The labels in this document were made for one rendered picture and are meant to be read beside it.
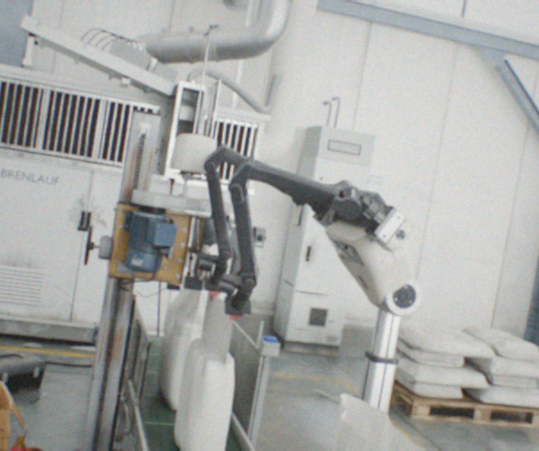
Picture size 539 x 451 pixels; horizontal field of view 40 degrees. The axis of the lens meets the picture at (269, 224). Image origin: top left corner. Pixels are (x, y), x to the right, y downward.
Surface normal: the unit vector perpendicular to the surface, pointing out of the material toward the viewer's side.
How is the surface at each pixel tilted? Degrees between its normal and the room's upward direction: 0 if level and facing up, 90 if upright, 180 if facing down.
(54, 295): 90
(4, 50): 90
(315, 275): 90
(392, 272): 115
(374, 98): 90
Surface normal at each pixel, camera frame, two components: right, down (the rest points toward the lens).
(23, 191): 0.24, 0.09
